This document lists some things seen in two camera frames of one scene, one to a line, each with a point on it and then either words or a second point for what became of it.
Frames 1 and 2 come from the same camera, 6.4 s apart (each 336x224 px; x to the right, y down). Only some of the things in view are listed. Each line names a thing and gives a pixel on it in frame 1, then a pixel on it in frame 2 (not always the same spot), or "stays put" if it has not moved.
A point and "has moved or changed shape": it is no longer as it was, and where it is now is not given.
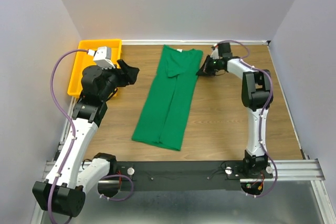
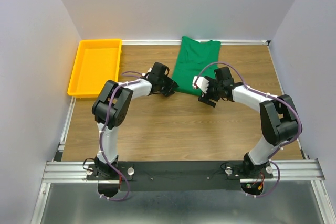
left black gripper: [125, 79] to [170, 83]
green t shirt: [163, 117] has moved or changed shape
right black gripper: [205, 71] to [203, 97]
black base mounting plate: [182, 176] stays put
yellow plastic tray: [83, 60] stays put
